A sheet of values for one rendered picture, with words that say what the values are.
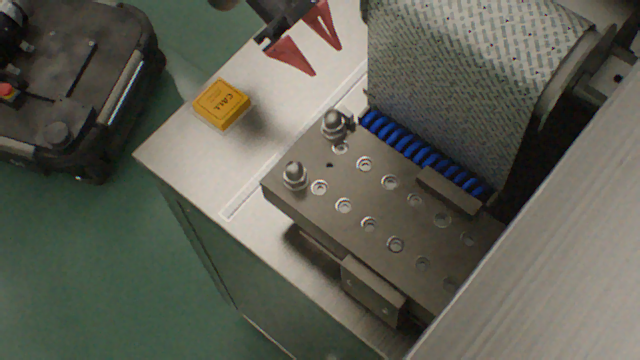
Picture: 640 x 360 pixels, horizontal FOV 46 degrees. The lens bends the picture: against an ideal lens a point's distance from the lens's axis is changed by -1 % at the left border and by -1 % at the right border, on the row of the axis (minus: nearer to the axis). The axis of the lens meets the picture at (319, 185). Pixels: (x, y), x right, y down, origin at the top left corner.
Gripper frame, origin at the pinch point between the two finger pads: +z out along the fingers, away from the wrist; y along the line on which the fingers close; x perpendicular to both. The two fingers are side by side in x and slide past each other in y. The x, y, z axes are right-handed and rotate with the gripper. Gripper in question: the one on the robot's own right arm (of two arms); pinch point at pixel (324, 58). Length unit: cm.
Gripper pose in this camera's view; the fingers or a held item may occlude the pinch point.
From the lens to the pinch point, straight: 112.2
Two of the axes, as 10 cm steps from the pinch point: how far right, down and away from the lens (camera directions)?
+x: 3.7, -0.8, -9.3
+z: 6.7, 7.1, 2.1
